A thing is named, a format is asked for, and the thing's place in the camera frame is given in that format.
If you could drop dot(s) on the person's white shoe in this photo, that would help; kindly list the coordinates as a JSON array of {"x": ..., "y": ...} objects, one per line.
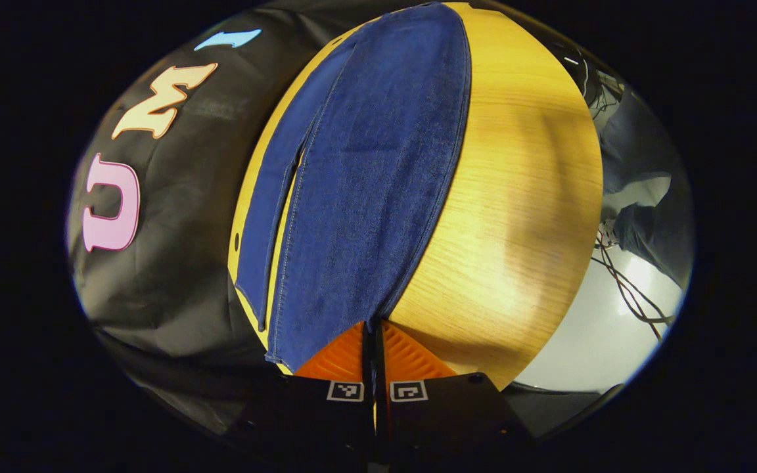
[{"x": 608, "y": 233}]

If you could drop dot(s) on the person's grey trouser leg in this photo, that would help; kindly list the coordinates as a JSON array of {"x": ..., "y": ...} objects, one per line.
[
  {"x": 635, "y": 144},
  {"x": 661, "y": 236}
]

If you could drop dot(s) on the black backdrop cloth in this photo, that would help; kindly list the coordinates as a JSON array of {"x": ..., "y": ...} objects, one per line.
[{"x": 188, "y": 197}]

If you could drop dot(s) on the blue jeans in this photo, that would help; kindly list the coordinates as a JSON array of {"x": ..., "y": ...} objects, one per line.
[{"x": 365, "y": 197}]

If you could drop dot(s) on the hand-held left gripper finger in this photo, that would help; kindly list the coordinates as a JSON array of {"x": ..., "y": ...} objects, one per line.
[
  {"x": 380, "y": 364},
  {"x": 369, "y": 361}
]

